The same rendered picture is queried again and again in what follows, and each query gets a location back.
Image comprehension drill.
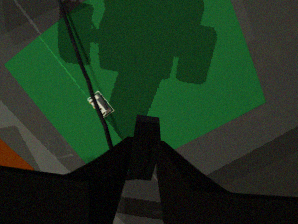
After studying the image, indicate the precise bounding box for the green circuit board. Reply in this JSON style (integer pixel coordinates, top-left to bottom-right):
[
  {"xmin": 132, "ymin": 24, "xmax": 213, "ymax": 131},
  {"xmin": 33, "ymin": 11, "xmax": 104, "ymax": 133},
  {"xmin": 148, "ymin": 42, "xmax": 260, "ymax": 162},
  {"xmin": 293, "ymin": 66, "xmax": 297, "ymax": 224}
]
[{"xmin": 4, "ymin": 0, "xmax": 266, "ymax": 164}]

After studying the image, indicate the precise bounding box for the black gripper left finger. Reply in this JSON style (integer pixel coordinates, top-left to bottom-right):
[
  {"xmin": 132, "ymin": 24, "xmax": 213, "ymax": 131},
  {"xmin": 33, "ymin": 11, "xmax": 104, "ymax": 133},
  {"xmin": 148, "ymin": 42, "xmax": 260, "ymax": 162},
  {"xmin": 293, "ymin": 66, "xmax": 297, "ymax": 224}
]
[{"xmin": 0, "ymin": 136, "xmax": 133, "ymax": 224}]

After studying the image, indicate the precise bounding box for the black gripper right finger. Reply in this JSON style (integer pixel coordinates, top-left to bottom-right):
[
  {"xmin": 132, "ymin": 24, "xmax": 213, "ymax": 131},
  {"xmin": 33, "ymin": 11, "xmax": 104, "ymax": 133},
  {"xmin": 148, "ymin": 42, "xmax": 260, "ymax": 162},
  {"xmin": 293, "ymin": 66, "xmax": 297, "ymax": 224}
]
[{"xmin": 156, "ymin": 141, "xmax": 298, "ymax": 224}]

